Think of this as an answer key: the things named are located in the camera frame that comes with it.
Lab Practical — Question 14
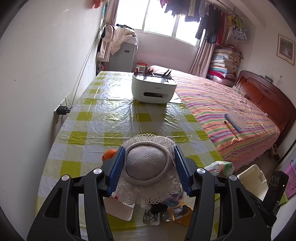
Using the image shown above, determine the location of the white panda plush toy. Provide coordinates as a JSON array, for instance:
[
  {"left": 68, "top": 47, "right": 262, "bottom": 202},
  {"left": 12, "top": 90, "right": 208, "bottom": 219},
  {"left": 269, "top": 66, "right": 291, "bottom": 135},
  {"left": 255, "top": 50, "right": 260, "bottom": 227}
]
[{"left": 140, "top": 189, "right": 185, "bottom": 214}]

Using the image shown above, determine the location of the cream plastic trash bin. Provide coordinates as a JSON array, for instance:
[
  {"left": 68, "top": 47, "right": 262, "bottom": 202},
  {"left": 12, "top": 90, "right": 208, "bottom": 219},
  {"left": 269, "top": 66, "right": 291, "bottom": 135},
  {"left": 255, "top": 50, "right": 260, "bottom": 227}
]
[{"left": 237, "top": 164, "right": 268, "bottom": 201}]

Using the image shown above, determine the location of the pink plastic basket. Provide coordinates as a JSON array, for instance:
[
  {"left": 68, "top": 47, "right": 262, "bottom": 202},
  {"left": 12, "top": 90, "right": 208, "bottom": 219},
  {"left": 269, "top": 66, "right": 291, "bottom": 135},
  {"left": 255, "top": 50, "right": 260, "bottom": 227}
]
[{"left": 284, "top": 160, "right": 296, "bottom": 199}]

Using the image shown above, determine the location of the yellow white checked tablecloth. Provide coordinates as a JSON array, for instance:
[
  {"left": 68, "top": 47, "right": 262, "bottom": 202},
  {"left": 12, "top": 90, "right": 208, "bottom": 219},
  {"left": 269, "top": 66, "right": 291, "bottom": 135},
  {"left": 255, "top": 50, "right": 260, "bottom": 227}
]
[{"left": 35, "top": 70, "right": 224, "bottom": 241}]

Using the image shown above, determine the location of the red wooden headboard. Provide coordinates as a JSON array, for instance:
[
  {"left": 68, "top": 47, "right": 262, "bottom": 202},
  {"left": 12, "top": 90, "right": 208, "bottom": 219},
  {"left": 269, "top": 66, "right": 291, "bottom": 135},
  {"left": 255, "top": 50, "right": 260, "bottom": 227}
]
[{"left": 236, "top": 70, "right": 295, "bottom": 146}]

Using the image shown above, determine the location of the white lace hat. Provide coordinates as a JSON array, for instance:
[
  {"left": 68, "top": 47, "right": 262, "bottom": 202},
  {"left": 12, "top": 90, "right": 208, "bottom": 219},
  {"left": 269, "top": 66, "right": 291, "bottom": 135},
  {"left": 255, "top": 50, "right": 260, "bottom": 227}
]
[{"left": 115, "top": 133, "right": 182, "bottom": 205}]

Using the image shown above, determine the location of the hanging dark clothes row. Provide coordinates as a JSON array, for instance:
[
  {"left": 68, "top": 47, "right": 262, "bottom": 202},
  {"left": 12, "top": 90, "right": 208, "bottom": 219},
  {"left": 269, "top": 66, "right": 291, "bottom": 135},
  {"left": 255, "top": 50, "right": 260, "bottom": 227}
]
[{"left": 159, "top": 1, "right": 246, "bottom": 46}]

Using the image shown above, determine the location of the white desk organizer box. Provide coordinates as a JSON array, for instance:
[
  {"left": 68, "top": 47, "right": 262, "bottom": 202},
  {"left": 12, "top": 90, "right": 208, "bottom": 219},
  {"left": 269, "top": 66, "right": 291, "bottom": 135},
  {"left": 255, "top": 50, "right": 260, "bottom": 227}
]
[{"left": 132, "top": 74, "right": 177, "bottom": 104}]

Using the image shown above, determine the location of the orange cloth on wall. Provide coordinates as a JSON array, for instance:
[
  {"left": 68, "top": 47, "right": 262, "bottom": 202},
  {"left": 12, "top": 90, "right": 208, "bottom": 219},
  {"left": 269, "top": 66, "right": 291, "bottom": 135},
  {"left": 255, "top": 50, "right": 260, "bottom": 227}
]
[{"left": 93, "top": 0, "right": 108, "bottom": 9}]

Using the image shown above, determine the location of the grey cabinet with clothes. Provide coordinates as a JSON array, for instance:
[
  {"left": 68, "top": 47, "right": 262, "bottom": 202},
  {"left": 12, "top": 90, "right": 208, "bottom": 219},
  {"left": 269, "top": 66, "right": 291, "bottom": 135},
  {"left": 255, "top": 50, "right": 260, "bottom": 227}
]
[{"left": 96, "top": 24, "right": 139, "bottom": 72}]

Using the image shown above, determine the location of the pink curtain left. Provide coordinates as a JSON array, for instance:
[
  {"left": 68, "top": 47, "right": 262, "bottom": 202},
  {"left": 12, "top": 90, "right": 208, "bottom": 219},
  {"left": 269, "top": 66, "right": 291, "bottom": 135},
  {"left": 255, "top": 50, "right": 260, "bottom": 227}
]
[{"left": 105, "top": 0, "right": 119, "bottom": 26}]

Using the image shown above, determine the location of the pink curtain right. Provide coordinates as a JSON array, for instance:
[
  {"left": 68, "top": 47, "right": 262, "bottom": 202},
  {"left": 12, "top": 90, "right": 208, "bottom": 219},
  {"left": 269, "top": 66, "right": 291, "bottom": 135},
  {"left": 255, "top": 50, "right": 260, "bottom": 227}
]
[{"left": 189, "top": 40, "right": 216, "bottom": 78}]

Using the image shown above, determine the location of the striped pink bed cover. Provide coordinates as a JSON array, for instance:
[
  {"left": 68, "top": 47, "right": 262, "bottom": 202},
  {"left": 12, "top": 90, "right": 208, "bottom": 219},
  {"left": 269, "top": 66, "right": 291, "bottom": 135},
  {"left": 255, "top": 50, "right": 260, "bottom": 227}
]
[{"left": 147, "top": 64, "right": 281, "bottom": 172}]

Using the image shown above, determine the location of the crumpled printed plastic wrapper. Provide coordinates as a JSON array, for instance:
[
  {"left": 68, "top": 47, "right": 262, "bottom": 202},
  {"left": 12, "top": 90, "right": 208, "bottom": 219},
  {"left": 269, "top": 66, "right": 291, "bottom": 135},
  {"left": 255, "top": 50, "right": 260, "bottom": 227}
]
[{"left": 204, "top": 161, "right": 234, "bottom": 178}]

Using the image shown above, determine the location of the black power adapter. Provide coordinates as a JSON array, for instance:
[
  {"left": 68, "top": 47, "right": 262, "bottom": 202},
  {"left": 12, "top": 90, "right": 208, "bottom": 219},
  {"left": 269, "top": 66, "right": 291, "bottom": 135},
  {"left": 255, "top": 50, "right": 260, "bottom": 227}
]
[{"left": 56, "top": 105, "right": 71, "bottom": 115}]

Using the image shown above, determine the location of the yellow pencil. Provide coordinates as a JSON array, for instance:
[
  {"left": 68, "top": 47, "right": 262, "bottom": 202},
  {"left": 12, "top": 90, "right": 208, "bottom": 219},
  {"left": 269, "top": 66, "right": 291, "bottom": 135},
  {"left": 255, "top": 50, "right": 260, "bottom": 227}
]
[{"left": 224, "top": 121, "right": 239, "bottom": 140}]

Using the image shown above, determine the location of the framed picture on wall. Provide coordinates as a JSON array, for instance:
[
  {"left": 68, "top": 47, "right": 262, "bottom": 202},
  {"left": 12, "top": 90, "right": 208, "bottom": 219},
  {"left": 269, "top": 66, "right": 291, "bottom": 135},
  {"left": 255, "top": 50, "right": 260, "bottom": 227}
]
[{"left": 276, "top": 34, "right": 295, "bottom": 66}]

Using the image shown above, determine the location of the yellow snack wrapper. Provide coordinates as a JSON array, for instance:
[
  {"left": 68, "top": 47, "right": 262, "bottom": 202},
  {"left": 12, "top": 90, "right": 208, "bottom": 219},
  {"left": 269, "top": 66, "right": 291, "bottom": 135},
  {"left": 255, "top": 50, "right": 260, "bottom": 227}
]
[{"left": 162, "top": 205, "right": 193, "bottom": 227}]

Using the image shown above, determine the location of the stack of folded quilts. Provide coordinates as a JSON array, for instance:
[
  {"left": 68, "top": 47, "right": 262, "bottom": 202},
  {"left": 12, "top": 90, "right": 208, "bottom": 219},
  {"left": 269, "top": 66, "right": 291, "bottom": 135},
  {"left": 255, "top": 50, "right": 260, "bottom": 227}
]
[{"left": 206, "top": 45, "right": 242, "bottom": 87}]

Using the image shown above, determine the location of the orange peel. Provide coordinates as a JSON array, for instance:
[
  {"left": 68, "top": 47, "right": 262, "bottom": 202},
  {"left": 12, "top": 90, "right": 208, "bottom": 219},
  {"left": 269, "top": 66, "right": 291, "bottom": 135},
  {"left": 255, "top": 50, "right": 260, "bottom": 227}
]
[{"left": 102, "top": 149, "right": 117, "bottom": 162}]

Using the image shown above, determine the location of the pink curtain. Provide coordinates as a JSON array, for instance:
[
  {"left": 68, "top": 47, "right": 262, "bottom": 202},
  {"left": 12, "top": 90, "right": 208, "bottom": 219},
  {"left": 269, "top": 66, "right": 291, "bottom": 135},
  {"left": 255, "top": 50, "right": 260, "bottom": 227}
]
[
  {"left": 105, "top": 0, "right": 119, "bottom": 26},
  {"left": 189, "top": 40, "right": 216, "bottom": 78}
]

